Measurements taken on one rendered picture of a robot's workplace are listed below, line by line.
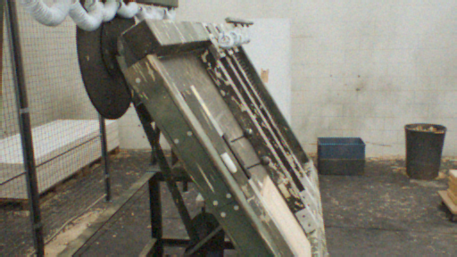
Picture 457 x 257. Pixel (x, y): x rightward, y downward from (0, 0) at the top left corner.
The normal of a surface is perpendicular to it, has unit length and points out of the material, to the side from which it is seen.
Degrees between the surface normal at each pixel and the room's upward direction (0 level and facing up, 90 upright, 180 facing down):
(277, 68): 90
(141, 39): 90
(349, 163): 90
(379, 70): 90
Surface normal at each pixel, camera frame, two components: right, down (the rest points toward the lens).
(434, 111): -0.18, 0.22
